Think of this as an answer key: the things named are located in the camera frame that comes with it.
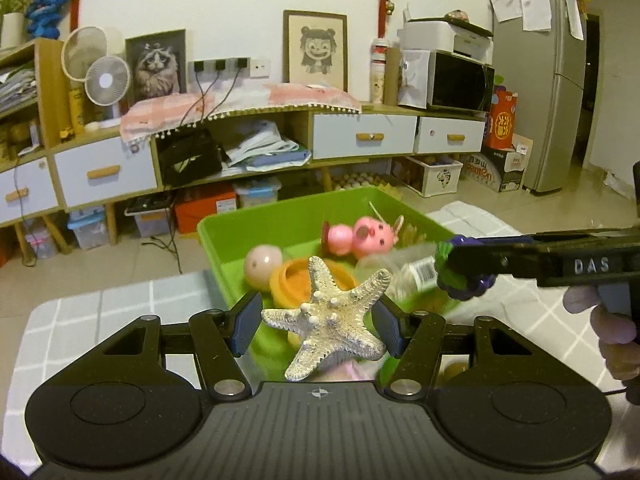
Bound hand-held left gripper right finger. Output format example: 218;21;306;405
370;297;537;402

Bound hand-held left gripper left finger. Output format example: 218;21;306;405
100;291;265;402

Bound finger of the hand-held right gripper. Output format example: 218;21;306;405
450;231;540;252
446;247;541;283

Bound purple toy grapes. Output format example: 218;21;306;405
435;235;496;302

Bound pink toy ball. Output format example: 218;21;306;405
244;245;283;288

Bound yellow toy pot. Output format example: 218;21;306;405
269;258;358;311

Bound white starfish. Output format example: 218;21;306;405
261;255;392;383

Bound clear plastic bottle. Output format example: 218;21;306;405
357;245;443;301

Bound pink toy pig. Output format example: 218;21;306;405
321;215;396;258

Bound green plastic bin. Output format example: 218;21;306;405
196;186;471;383

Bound person's right hand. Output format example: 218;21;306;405
562;284;640;396

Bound printed cardboard box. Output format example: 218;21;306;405
465;132;533;193

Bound white storage basket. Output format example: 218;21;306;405
405;155;464;198

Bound small white drawer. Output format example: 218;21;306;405
0;157;60;226
415;117;487;156

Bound orange box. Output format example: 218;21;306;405
175;187;238;234

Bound red printed box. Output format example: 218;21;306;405
487;87;521;151

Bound grey checked mat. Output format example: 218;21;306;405
7;200;640;466

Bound clear storage box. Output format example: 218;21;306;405
232;177;281;208
67;210;108;251
125;207;173;238

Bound egg carton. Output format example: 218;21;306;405
332;170;401;192

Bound wooden cabinet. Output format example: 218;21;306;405
0;37;488;256

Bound black microwave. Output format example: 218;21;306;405
426;50;496;113

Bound grey refrigerator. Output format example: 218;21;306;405
487;0;588;196

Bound wide white drawer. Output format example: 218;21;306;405
311;114;418;161
52;135;161;209

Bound black bag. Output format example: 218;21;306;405
156;128;223;187

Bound white tube canister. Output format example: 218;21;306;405
370;37;390;106

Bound white printer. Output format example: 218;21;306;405
402;17;493;58

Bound pink tasselled runner cloth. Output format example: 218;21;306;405
120;81;362;143

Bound framed cartoon girl picture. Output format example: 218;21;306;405
283;10;348;93

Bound framed cat picture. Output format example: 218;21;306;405
125;29;188;103

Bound yellow canister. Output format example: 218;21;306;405
67;87;86;133

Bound small white fan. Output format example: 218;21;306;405
84;55;132;121

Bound large white fan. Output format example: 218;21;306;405
61;26;123;83

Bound blue plush toy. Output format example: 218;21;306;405
25;0;76;40

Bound wall power outlets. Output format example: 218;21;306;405
189;56;249;79

